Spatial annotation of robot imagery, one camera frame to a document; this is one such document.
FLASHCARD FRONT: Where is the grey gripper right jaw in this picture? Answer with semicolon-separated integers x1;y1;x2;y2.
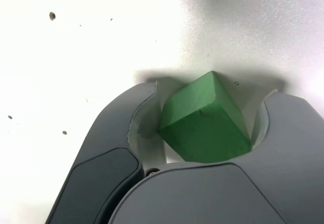
108;88;324;224

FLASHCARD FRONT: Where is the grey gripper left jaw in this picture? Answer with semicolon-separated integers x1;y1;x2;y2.
47;80;168;224

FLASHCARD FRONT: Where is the green cube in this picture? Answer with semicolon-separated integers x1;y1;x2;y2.
158;71;252;163

